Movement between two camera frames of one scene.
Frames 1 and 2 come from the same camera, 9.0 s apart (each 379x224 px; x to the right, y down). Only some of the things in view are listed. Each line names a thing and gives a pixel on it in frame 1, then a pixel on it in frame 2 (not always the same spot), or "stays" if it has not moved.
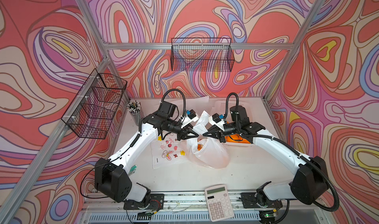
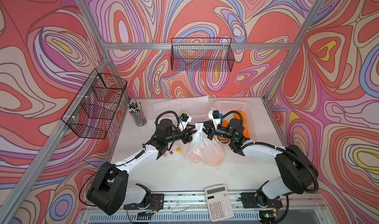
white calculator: x=219 y=203 stays
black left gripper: x=184 y=132 to x=187 y=138
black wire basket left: x=91 y=112 stays
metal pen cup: x=134 y=107 stays
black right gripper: x=218 y=134 to x=208 y=126
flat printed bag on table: x=168 y=150 stays
